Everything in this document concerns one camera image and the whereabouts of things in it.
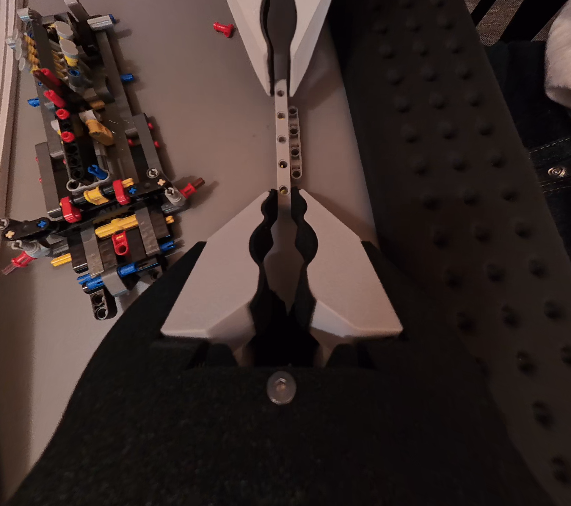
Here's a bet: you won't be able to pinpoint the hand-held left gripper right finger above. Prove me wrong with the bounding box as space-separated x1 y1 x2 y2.
291 188 403 359

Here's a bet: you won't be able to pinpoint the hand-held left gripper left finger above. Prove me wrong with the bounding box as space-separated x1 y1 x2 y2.
161 189 278 355

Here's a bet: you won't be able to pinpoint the long grey lego beam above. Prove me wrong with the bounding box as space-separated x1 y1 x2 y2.
273 78 295 203

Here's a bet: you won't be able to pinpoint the short grey lego beam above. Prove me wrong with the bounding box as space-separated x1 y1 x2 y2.
287 105 303 180

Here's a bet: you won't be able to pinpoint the lego chassis model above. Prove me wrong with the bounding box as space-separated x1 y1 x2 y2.
0 0 207 321

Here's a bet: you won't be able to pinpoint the black perforated mat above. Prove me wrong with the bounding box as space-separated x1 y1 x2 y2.
328 0 571 506

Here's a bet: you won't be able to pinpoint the open instruction booklet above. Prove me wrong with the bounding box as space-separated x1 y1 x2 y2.
0 0 29 221

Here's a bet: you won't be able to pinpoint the person's blue jeans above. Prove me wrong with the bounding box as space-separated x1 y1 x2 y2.
486 40 571 257

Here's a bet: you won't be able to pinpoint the person's white shirt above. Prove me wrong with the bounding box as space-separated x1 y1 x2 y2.
545 0 571 105

